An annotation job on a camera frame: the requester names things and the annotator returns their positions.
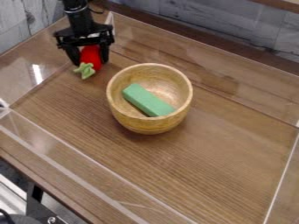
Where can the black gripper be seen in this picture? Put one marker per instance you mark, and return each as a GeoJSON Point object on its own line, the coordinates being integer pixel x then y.
{"type": "Point", "coordinates": [85, 33]}

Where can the red plush fruit green stem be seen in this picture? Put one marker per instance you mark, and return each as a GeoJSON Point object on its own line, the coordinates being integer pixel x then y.
{"type": "Point", "coordinates": [90, 61]}

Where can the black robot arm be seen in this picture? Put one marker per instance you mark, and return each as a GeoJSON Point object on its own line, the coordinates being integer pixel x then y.
{"type": "Point", "coordinates": [78, 5]}

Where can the wooden bowl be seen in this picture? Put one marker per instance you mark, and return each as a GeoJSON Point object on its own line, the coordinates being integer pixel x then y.
{"type": "Point", "coordinates": [167, 83]}

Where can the green rectangular block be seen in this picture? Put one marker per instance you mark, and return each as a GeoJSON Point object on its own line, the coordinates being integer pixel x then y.
{"type": "Point", "coordinates": [146, 101]}

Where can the clear acrylic corner bracket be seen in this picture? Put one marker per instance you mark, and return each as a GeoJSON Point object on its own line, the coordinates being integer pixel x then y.
{"type": "Point", "coordinates": [110, 20]}

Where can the clear acrylic tray wall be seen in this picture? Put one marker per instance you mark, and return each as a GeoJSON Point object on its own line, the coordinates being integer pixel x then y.
{"type": "Point", "coordinates": [85, 185]}

